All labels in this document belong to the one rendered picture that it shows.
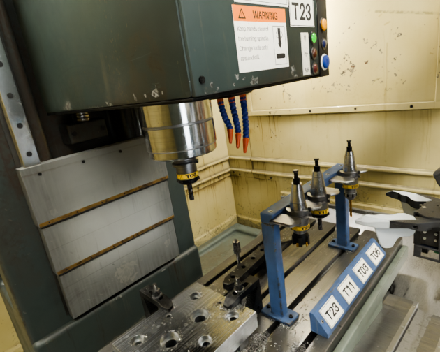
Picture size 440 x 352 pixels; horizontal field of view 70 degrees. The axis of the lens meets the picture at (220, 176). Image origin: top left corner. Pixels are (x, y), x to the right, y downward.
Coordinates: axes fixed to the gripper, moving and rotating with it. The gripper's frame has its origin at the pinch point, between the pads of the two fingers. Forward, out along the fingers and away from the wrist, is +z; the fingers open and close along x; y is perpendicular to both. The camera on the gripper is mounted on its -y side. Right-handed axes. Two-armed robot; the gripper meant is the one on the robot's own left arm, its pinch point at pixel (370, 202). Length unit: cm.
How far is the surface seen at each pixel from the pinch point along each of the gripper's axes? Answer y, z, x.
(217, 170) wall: 26, 121, 68
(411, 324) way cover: 58, 2, 37
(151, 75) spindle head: -29.2, 23.1, -28.9
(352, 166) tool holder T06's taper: 5.5, 20.5, 37.3
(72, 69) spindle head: -34, 53, -30
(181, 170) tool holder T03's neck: -8.7, 33.9, -19.1
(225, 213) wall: 57, 122, 70
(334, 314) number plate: 37.1, 11.9, 6.1
